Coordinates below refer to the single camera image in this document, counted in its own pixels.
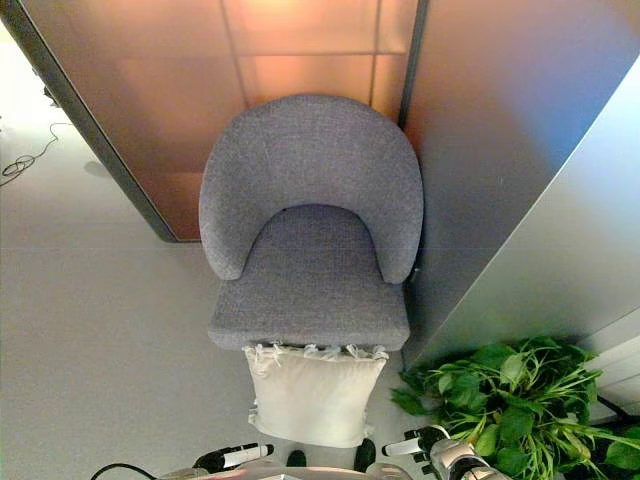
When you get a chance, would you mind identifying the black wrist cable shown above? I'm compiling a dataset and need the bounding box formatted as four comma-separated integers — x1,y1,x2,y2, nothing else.
93,462,162,480

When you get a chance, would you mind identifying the green leafy plant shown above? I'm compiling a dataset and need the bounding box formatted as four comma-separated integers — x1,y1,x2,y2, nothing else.
389,336,640,480

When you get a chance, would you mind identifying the copper partition screen dark frame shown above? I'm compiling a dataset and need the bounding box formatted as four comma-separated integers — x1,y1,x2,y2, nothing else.
0,0,431,244

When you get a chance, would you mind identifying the thin black floor cable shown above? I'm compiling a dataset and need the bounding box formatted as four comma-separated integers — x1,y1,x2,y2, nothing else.
0,121,74,189

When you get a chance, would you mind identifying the silver robot torso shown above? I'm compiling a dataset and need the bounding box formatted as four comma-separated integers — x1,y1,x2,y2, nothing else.
160,464,417,480

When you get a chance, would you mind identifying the white tasselled pillow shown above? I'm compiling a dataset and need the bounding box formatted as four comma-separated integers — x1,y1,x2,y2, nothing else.
243,342,390,449

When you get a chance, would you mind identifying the grey fabric armchair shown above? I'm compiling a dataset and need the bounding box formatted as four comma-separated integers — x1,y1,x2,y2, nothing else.
198,93,426,354

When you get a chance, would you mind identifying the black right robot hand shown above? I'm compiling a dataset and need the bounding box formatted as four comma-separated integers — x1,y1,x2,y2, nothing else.
381,424,452,475

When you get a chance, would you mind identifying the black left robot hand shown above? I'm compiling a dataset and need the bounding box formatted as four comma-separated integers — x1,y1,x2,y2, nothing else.
192,441,275,474

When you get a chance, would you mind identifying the black right robot foot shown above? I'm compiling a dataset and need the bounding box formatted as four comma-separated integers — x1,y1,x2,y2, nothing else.
353,438,378,474

